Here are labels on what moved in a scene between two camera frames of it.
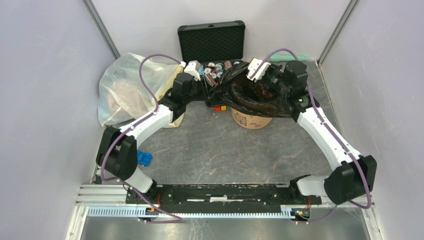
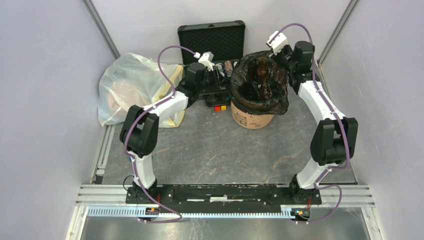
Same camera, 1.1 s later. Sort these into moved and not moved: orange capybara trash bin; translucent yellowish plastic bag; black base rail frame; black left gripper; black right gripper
Moved: black left gripper; black right gripper
Not moved: black base rail frame; orange capybara trash bin; translucent yellowish plastic bag
